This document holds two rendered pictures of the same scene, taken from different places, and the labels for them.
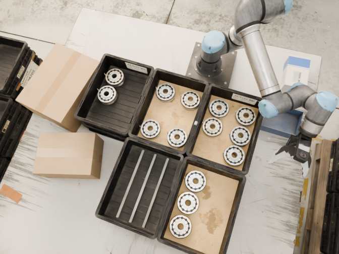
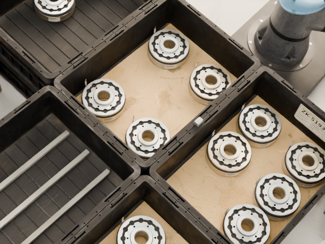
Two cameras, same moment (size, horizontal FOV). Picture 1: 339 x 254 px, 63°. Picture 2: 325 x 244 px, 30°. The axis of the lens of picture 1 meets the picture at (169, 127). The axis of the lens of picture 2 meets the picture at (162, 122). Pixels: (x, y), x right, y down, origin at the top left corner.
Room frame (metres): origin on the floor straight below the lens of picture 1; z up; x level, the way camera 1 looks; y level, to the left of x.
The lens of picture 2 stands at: (-0.24, -0.10, 2.09)
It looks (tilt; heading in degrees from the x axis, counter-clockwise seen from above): 61 degrees down; 5
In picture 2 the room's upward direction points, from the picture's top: 11 degrees clockwise
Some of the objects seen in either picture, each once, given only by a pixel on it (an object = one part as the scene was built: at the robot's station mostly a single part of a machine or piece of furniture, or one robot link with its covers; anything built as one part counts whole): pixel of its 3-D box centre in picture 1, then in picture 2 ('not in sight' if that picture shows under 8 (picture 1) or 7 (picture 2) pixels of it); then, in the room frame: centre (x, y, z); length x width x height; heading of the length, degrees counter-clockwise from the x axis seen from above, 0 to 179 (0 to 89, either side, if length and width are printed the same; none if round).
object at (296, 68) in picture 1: (294, 74); not in sight; (0.66, -0.77, 0.75); 0.20 x 0.12 x 0.09; 154
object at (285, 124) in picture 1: (280, 120); not in sight; (0.41, -0.61, 0.74); 0.20 x 0.15 x 0.07; 60
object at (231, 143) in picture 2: (212, 126); (229, 150); (0.41, -0.22, 0.86); 0.05 x 0.05 x 0.01
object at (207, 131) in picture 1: (212, 126); (229, 151); (0.41, -0.22, 0.86); 0.10 x 0.10 x 0.01
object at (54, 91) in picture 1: (65, 88); not in sight; (0.82, 0.55, 0.80); 0.40 x 0.30 x 0.20; 143
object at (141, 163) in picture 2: (169, 109); (159, 75); (0.52, -0.02, 0.92); 0.40 x 0.30 x 0.02; 150
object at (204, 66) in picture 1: (209, 58); (286, 32); (0.84, -0.31, 0.80); 0.15 x 0.15 x 0.10
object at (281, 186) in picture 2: (240, 135); (278, 193); (0.33, -0.34, 0.86); 0.05 x 0.05 x 0.01
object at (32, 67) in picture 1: (31, 76); not in sight; (1.21, 0.96, 0.41); 0.31 x 0.02 x 0.16; 153
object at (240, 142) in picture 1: (240, 135); (278, 194); (0.33, -0.34, 0.86); 0.10 x 0.10 x 0.01
